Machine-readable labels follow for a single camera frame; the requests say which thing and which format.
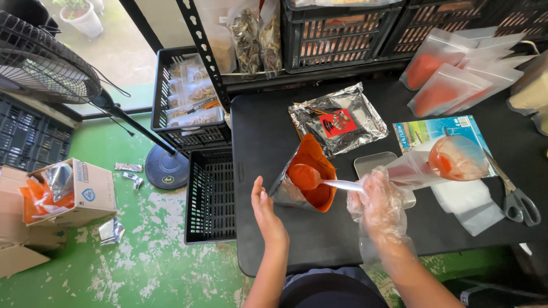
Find person's left hand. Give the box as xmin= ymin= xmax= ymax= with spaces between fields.
xmin=250 ymin=175 xmax=290 ymax=247

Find person's right hand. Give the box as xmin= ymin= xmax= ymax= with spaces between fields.
xmin=347 ymin=166 xmax=408 ymax=243

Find white plastic spoon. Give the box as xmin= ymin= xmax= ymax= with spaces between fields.
xmin=286 ymin=163 xmax=365 ymax=193

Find foil bag of red powder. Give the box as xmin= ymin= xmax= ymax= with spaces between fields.
xmin=268 ymin=133 xmax=339 ymax=214

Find silver weighing scale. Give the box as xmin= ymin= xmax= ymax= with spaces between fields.
xmin=354 ymin=151 xmax=417 ymax=210

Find empty black plastic crate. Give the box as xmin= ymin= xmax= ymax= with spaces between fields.
xmin=184 ymin=147 xmax=237 ymax=246

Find empty foil bag red label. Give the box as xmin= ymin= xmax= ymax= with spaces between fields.
xmin=288 ymin=82 xmax=390 ymax=158

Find blue green cardboard package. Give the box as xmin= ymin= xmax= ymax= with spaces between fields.
xmin=392 ymin=114 xmax=498 ymax=179

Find clear pouch smeared with powder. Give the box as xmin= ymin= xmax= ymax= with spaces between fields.
xmin=382 ymin=135 xmax=491 ymax=191

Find stack of empty clear pouches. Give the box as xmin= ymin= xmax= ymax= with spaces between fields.
xmin=430 ymin=179 xmax=507 ymax=237

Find orange black pen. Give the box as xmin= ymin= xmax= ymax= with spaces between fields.
xmin=186 ymin=97 xmax=221 ymax=116

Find person's dark clothing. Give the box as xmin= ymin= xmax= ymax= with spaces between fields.
xmin=277 ymin=265 xmax=391 ymax=308

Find black crate of clear packets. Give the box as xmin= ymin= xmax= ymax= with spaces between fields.
xmin=150 ymin=46 xmax=233 ymax=155

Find clear pouch of red powder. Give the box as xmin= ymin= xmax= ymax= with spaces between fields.
xmin=444 ymin=32 xmax=539 ymax=116
xmin=399 ymin=27 xmax=479 ymax=92
xmin=407 ymin=63 xmax=494 ymax=119

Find foil scrap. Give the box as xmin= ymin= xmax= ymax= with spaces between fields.
xmin=122 ymin=171 xmax=145 ymax=191
xmin=98 ymin=217 xmax=126 ymax=246
xmin=113 ymin=162 xmax=144 ymax=173

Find clear bag of dried goods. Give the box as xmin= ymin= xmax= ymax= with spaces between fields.
xmin=226 ymin=0 xmax=263 ymax=77
xmin=258 ymin=0 xmax=284 ymax=79

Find clear bag of pale goods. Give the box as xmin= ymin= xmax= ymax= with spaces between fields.
xmin=201 ymin=0 xmax=237 ymax=74

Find black metal shelf rack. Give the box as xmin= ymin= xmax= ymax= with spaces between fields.
xmin=118 ymin=0 xmax=414 ymax=114

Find black crate with orange goods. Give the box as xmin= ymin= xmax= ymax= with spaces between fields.
xmin=280 ymin=0 xmax=406 ymax=74
xmin=378 ymin=0 xmax=491 ymax=60

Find cardboard box with orange bags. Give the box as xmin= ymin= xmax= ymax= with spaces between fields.
xmin=18 ymin=158 xmax=119 ymax=228

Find clear pouch of beige powder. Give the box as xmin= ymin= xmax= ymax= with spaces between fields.
xmin=506 ymin=50 xmax=548 ymax=117
xmin=530 ymin=107 xmax=548 ymax=137

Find stacked black crates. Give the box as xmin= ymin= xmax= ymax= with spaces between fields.
xmin=0 ymin=93 xmax=75 ymax=173

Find plain open cardboard box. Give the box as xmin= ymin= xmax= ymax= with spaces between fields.
xmin=0 ymin=165 xmax=70 ymax=279

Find white plant pot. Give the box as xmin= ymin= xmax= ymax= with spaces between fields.
xmin=59 ymin=0 xmax=104 ymax=39

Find black standing fan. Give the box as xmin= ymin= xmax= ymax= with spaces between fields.
xmin=0 ymin=10 xmax=190 ymax=191

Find grey handled scissors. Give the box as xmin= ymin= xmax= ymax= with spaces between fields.
xmin=483 ymin=147 xmax=542 ymax=227

